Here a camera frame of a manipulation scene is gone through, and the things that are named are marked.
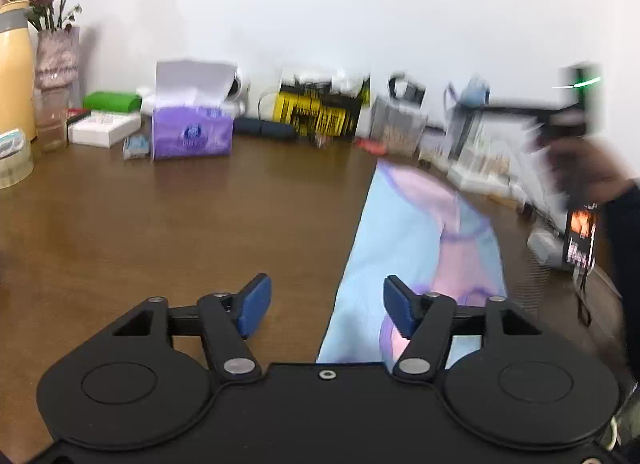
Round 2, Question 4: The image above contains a pink and blue garment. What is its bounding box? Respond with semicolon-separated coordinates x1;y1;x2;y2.
317;161;506;366

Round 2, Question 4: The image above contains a dark sleeve right forearm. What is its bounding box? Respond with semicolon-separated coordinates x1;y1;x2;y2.
598;178;640;345

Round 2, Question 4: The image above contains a person's right hand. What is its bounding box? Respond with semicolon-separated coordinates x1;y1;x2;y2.
536;138;636;205

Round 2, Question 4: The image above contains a white organizer tray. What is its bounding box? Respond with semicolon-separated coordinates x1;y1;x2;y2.
442;118;532;204

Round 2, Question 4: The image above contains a smartphone with lit screen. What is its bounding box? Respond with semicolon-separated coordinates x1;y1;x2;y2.
563;199;598;271

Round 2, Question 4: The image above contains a white charger box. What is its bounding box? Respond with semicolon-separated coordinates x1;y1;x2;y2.
527;228;572;272

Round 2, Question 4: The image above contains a dark blue pouch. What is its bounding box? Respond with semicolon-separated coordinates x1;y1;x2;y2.
233;117;298;141

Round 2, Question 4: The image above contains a white patterned storage box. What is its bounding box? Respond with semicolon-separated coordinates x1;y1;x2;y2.
370;96;427;157

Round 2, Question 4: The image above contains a purple tissue pack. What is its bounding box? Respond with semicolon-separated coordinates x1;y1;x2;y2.
151;106;233;161

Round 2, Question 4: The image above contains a yellow and black box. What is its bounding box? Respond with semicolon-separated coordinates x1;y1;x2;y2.
271;70;371;139

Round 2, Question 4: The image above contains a white flat box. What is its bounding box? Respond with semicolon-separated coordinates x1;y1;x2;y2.
67;112;141;149

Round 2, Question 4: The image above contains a green box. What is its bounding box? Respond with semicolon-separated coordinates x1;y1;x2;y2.
82;91;142;114

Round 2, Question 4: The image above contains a tape roll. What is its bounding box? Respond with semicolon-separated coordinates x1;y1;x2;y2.
0;128;34;189

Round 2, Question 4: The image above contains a clear glass cup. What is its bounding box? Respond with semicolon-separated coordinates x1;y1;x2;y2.
34;88;70;152

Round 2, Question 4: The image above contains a yellow thermos jug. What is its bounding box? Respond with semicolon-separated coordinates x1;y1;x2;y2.
0;0;36;141

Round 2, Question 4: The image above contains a pink vase with flowers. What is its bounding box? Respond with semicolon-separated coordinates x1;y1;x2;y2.
1;0;82;106

